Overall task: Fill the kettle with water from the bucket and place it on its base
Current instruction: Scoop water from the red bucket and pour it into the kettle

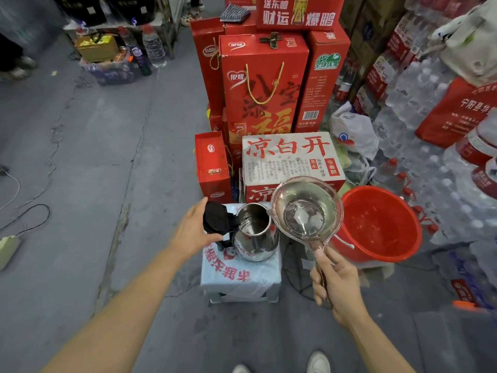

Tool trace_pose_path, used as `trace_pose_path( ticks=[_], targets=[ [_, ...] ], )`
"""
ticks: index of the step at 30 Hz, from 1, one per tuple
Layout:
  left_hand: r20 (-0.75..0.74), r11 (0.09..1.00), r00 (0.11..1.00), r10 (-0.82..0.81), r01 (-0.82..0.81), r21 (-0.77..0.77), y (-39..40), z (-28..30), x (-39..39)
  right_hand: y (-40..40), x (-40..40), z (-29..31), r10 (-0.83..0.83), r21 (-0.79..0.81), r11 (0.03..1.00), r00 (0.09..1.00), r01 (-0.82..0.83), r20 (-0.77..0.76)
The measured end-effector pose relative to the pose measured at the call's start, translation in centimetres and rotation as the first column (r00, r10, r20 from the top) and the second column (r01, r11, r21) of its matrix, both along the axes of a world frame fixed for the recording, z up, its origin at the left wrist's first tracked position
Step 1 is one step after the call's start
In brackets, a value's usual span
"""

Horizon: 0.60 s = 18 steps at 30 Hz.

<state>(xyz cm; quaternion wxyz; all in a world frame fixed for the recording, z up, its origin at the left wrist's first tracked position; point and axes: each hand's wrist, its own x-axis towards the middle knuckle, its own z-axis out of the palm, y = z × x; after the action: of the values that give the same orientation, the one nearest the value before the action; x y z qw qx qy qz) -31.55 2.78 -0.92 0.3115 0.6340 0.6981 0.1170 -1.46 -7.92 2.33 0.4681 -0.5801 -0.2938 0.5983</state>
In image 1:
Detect person's left hand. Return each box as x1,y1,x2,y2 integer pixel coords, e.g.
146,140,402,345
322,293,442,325
169,197,224,261

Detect person's right hand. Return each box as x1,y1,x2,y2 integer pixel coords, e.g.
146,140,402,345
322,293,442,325
310,246,370,327

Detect black power cord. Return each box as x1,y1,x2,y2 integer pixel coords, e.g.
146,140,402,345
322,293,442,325
282,240,317,302

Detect steel electric kettle black handle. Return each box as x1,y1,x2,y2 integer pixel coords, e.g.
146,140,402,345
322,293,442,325
202,202,280,263

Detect red plastic bucket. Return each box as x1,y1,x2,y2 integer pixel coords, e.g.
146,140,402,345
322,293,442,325
330,185,423,264

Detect clear plastic water ladle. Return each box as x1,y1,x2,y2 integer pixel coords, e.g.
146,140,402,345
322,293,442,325
268,176,345,307

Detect person's left forearm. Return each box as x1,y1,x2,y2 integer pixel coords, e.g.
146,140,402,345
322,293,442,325
40,244,195,373

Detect large red-label water bottle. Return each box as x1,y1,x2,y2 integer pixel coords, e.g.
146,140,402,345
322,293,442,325
442,108,497,179
470,157,497,200

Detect stack of bottled water packs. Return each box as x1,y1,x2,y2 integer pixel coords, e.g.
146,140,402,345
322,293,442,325
351,0,497,311

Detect clear plastic sheet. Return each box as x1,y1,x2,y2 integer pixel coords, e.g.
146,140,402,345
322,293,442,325
301,244,395,286

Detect stool covered with white bag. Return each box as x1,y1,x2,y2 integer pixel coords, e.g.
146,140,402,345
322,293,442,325
200,203,282,306

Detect small red gift box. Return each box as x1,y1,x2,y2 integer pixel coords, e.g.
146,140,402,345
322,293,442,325
194,131,233,205

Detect white and red carton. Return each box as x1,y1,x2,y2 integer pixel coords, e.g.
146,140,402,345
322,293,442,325
241,132,346,204

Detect clear jug with orange cap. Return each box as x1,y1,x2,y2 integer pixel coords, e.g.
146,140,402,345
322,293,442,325
411,300,497,373

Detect green leafy vegetables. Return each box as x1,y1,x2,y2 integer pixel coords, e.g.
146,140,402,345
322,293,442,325
333,139,352,169

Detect white plastic bag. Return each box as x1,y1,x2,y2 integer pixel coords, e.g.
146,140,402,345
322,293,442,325
330,101,379,160

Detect blue wrapped bottle pack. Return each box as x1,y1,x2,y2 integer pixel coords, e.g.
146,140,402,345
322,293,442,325
79,58,137,87

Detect beige power strip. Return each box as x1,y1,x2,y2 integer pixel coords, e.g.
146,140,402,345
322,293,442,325
0,235,22,270

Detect purple drink bottle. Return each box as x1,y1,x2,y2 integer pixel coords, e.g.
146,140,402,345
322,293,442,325
118,26,152,77

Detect red box with green logo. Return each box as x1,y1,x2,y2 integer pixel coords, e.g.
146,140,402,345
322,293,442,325
294,25,352,133

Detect dark soda bottle red label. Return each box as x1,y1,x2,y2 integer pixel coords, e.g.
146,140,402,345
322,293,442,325
333,65,356,104

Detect metal shelf rack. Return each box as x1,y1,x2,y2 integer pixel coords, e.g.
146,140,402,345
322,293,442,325
62,0,183,61

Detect red tote bag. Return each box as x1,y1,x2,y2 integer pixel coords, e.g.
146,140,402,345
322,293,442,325
414,76,497,149

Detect yellow basket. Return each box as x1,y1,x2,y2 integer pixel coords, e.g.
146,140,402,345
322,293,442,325
74,33,119,63

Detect grey patterned cloth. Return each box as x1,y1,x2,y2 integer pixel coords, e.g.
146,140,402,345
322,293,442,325
220,3,251,24

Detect black carton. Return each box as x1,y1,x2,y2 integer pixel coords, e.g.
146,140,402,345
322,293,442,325
105,0,156,26
52,0,108,27

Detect red carton with yellow print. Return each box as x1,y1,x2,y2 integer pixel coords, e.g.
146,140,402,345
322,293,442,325
255,0,346,32

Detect stack of brown cartons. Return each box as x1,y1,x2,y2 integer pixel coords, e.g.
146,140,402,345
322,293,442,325
341,0,408,74

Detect beige canvas bag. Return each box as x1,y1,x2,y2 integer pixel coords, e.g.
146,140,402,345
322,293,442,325
431,0,497,88

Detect black floor cable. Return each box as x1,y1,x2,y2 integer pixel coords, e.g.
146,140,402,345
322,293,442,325
0,166,51,234

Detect large red rope-handle gift box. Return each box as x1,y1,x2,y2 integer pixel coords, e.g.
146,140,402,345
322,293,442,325
218,32,310,167

